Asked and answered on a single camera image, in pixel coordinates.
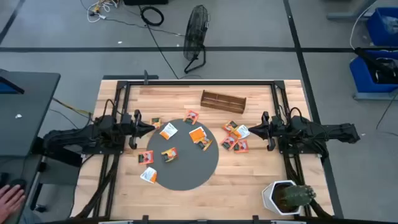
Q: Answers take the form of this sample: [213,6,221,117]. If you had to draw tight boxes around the white orange Tazo tea packet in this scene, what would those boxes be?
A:
[233,124,251,140]
[139,166,158,184]
[159,122,178,141]

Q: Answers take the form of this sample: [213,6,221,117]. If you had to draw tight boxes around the orange red fruit tea packet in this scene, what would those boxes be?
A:
[137,150,155,166]
[183,110,200,126]
[220,134,239,151]
[233,139,250,154]

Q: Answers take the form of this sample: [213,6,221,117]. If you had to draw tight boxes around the brown wooden tea organizer box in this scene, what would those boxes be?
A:
[200,90,247,114]

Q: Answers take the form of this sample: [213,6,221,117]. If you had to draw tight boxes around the round grey woven placemat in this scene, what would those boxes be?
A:
[146,118,220,192]

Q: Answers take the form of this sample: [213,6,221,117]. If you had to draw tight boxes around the coiled black cable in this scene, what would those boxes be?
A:
[139,6,165,27]

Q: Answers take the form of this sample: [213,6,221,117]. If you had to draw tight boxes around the grey metal desk foot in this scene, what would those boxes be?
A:
[326,0,379,22]

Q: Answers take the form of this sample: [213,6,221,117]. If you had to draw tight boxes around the green cactus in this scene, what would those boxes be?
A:
[281,184,317,208]

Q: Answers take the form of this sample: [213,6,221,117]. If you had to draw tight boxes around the orange white-bordered tea packet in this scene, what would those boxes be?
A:
[188,126,208,144]

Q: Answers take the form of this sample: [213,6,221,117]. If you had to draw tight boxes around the black folded equipment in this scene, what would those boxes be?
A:
[354,46,398,85]

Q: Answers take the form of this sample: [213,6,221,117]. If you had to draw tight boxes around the long black floor cable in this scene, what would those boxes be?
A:
[145,24,180,80]

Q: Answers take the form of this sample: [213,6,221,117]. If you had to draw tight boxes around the black metal table frame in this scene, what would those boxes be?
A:
[70,74,335,224]

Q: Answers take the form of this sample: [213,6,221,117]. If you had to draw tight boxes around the white yellow cable bundle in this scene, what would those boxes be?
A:
[86,0,121,24]

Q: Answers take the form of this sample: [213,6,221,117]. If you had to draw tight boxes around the person's hand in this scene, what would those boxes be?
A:
[0,184,26,223]

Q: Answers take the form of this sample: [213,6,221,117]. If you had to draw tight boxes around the black computer mouse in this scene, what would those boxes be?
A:
[9,178,27,191]

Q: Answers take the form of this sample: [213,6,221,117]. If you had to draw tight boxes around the white floor cable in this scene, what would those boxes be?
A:
[349,4,376,50]

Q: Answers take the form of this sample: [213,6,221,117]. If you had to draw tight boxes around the black floor fan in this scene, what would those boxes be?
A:
[182,4,211,75]

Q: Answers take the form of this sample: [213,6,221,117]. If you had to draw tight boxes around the black floor box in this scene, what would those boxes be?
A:
[123,0,169,6]

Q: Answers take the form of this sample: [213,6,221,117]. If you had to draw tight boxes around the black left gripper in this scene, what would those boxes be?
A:
[120,109,156,150]

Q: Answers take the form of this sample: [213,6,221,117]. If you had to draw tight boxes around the blue plastic bin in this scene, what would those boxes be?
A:
[366,6,398,47]
[349,49,398,94]

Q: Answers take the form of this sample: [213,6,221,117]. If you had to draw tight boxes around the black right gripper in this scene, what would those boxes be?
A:
[248,111,287,152]

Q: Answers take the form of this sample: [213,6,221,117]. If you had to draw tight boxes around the black office desk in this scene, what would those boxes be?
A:
[0,68,62,224]

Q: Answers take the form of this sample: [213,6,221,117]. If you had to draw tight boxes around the black desk monitor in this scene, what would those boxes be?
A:
[0,75,25,95]

